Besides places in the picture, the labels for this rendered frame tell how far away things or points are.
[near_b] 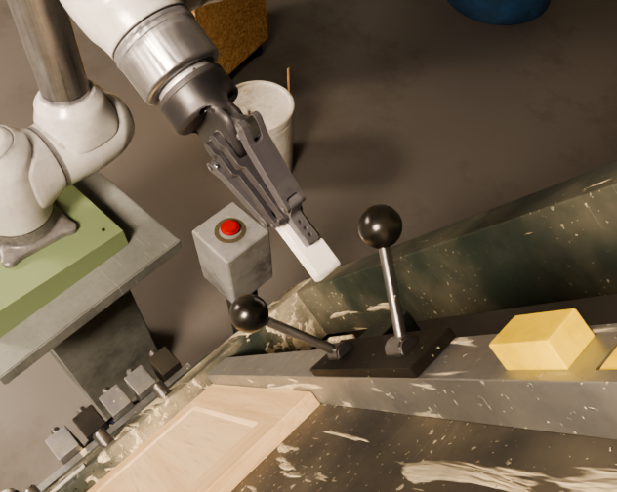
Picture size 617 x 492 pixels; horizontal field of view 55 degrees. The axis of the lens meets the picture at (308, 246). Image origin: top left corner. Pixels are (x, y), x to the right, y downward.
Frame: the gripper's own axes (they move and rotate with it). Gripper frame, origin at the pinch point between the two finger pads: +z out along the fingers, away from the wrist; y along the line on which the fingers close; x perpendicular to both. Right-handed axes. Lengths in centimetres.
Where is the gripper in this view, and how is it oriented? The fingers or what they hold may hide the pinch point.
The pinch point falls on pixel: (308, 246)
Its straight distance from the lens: 61.1
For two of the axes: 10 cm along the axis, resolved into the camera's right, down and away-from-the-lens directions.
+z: 6.0, 8.0, 0.8
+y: -3.8, 1.9, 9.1
